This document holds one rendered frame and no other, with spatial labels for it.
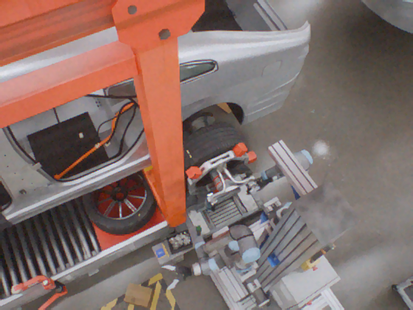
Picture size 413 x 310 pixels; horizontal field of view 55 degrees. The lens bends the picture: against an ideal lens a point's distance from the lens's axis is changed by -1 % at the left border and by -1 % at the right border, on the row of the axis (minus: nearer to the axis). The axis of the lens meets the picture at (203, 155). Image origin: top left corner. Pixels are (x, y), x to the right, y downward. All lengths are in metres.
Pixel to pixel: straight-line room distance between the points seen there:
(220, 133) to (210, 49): 0.72
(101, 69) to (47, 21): 0.29
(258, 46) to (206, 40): 0.40
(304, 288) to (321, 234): 0.82
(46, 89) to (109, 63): 0.24
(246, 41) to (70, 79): 1.67
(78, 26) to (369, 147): 3.96
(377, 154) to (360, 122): 0.43
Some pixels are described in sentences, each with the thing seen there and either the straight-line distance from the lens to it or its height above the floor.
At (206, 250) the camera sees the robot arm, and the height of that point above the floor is 1.19.
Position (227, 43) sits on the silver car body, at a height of 1.79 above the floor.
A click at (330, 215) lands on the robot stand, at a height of 2.03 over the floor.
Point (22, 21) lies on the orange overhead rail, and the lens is 1.35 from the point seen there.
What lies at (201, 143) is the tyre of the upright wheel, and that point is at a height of 1.17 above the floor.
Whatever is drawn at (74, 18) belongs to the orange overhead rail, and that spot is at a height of 3.00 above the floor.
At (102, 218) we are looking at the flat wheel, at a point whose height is 0.50.
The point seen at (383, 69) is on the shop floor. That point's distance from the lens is 5.52.
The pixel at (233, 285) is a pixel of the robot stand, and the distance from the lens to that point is 3.20.
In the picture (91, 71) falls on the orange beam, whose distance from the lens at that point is 1.51.
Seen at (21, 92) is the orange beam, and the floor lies 2.73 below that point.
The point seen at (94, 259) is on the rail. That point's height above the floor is 0.39.
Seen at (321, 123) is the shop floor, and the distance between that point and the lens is 4.76.
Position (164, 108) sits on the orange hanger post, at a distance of 1.81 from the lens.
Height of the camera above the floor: 3.88
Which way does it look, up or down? 64 degrees down
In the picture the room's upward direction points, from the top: 3 degrees clockwise
